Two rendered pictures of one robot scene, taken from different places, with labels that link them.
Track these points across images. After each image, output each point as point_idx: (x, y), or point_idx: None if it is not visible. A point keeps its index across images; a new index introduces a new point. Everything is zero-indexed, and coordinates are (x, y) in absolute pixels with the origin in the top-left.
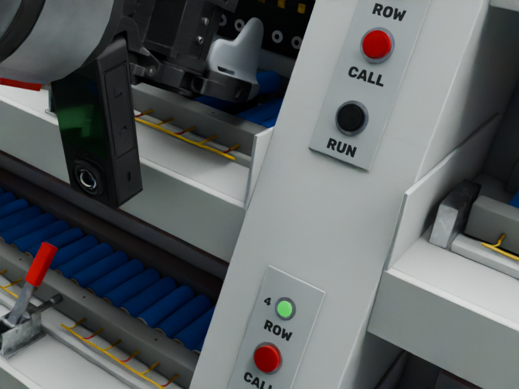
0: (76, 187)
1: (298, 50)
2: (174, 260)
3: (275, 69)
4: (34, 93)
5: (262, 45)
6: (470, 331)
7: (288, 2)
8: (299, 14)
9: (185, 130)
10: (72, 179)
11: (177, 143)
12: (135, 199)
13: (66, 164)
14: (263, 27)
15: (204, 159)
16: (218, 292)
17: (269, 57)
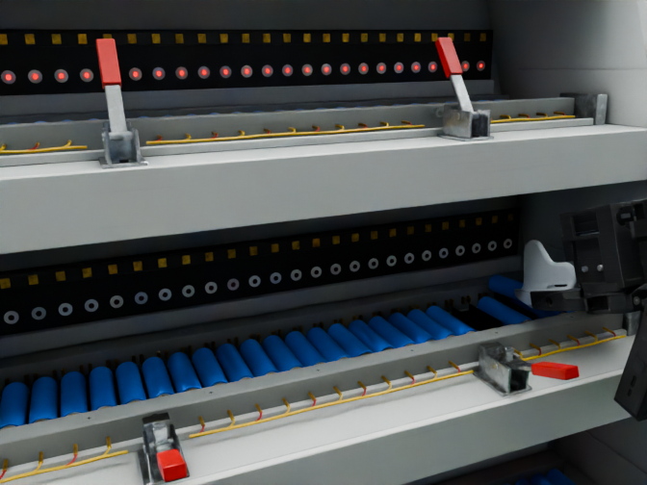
0: (643, 419)
1: (477, 253)
2: (467, 477)
3: (466, 275)
4: (446, 394)
5: (448, 262)
6: None
7: (467, 220)
8: (477, 226)
9: (578, 340)
10: (643, 413)
11: (572, 353)
12: (608, 409)
13: (645, 402)
14: (447, 248)
15: (605, 350)
16: (524, 469)
17: (460, 268)
